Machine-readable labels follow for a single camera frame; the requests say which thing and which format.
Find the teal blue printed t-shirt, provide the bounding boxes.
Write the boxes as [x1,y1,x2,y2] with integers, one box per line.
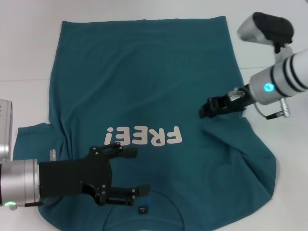
[12,15,277,231]

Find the arm plug with cable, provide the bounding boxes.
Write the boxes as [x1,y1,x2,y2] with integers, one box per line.
[254,97,292,120]
[7,196,60,211]

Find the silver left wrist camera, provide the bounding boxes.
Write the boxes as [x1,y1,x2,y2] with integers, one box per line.
[0,98,14,161]

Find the right arm plug with cable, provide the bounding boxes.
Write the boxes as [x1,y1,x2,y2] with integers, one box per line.
[254,97,292,120]

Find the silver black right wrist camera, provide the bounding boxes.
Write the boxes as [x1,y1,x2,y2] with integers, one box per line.
[236,11,295,54]

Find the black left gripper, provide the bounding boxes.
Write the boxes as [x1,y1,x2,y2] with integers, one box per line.
[38,141,152,207]

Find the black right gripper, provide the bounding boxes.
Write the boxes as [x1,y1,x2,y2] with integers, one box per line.
[198,82,257,119]

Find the left arm plug with cable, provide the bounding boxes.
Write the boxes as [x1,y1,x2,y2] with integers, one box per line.
[7,196,60,211]

